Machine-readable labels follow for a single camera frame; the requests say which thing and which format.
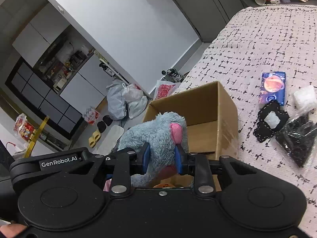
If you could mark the grey garbage bag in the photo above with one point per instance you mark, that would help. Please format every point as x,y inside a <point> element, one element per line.
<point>116,103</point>

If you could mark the yellow slippers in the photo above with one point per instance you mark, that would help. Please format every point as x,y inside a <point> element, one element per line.
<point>94,138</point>

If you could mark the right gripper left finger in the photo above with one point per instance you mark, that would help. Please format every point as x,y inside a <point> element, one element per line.
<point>127,163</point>

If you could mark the black slippers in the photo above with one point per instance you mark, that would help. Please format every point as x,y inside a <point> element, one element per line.
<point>104,123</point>

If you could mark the red white plastic bag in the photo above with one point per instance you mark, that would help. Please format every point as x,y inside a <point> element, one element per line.
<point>164,89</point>

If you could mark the white garbage bag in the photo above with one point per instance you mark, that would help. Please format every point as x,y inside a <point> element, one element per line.
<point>135,99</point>

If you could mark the brown cardboard box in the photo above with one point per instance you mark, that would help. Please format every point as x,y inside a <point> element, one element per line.
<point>211,117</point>

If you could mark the white black patterned bedspread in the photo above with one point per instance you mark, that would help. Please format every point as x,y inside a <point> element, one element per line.
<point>258,40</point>

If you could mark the white cabinet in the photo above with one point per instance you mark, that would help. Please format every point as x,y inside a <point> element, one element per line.
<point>87,88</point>

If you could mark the black pouch white patch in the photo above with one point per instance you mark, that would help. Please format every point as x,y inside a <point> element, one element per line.
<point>270,120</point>

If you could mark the grey pink plush toy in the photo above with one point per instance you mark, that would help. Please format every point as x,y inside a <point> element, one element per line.
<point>163,134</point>

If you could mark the person right hand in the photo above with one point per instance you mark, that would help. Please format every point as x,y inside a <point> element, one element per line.
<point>12,230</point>

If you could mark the dark grey door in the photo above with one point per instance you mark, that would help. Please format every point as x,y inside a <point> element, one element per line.
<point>209,17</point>

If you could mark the white soft packet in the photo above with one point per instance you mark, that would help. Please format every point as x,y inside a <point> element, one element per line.
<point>305,98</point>

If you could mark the black item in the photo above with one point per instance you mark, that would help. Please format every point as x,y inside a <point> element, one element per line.
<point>297,139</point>

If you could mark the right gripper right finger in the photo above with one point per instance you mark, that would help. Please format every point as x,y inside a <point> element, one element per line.
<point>197,166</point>

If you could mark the blue planet tissue pack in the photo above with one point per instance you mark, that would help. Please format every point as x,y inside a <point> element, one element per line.
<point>272,87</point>

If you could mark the white bath mat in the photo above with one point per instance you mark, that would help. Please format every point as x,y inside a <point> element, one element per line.
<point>110,140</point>

